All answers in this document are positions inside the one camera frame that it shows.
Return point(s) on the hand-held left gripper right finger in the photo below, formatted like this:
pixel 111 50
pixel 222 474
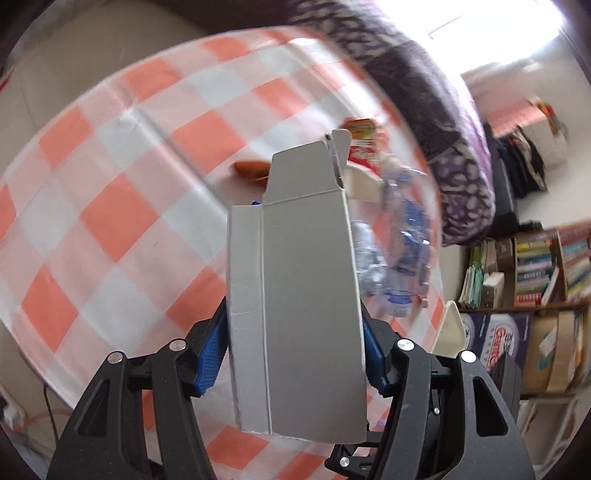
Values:
pixel 373 355

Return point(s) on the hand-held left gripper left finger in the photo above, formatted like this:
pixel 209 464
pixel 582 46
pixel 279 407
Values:
pixel 210 355

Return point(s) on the grey cardboard box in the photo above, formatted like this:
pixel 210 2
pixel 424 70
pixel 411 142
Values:
pixel 295 300

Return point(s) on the blue printed cardboard box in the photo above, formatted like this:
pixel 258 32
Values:
pixel 498 339

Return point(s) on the crushed clear plastic bottle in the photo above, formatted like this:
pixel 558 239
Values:
pixel 411 230

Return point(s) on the wooden bookshelf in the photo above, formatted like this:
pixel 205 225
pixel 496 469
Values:
pixel 512 258

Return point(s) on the white paper carton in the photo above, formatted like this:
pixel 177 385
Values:
pixel 364 184

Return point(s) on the brown cardboard box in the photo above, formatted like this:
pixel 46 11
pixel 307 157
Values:
pixel 549 350

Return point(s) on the row of books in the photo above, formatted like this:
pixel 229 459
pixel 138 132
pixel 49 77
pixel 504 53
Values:
pixel 535 272

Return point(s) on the orange sausage wrapper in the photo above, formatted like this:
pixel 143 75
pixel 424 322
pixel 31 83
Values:
pixel 249 168

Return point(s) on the orange white checked tablecloth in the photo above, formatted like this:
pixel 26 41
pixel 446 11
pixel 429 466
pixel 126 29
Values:
pixel 115 184

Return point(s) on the white power strip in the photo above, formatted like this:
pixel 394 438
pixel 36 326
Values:
pixel 9 414

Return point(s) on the red snack packet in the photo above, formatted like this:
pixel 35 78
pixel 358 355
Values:
pixel 364 138

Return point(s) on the pile of dark clothes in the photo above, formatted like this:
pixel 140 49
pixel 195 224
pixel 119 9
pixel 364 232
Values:
pixel 526 157

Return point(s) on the purple patterned blanket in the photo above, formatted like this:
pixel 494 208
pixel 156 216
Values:
pixel 415 92

